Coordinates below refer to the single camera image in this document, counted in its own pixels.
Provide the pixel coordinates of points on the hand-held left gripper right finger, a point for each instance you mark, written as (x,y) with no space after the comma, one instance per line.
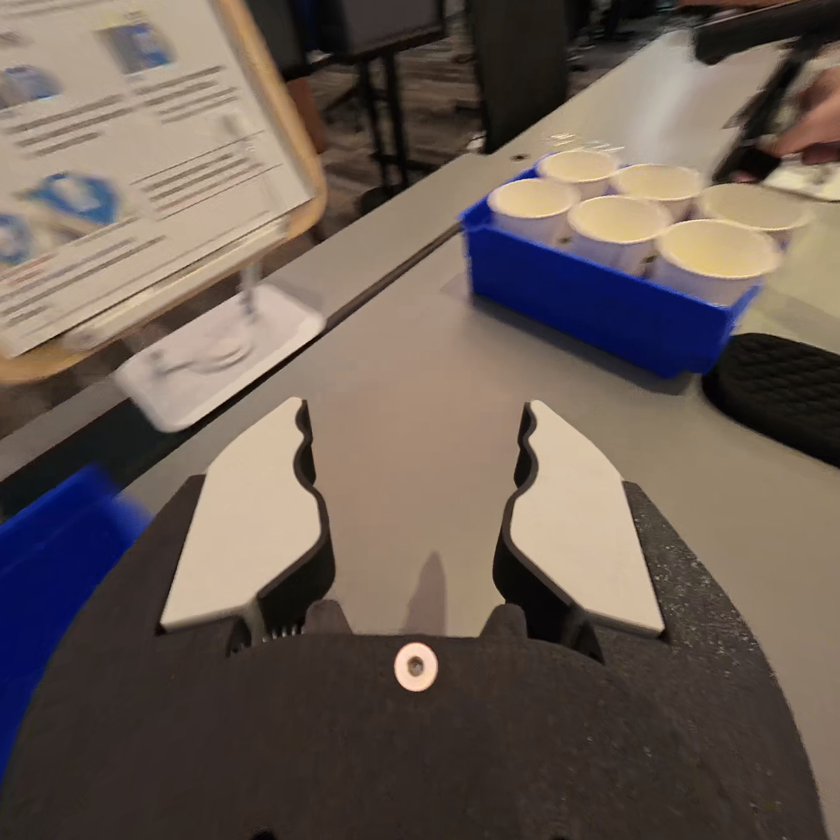
(591,538)

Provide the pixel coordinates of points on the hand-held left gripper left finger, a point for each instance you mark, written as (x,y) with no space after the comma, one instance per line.
(236,538)

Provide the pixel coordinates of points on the blue plastic bin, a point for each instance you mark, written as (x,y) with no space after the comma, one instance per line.
(53,565)
(591,309)

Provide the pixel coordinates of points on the person's right hand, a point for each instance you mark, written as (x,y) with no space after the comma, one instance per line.
(820,125)

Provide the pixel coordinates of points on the black office chair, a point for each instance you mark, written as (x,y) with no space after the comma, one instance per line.
(519,66)

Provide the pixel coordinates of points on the black textured pad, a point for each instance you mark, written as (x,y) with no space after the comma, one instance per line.
(788,387)

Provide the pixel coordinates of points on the black framed panel on stand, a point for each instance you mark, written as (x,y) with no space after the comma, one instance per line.
(276,26)
(387,20)

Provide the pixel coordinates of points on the wooden instruction board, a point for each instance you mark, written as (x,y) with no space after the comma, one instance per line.
(131,131)

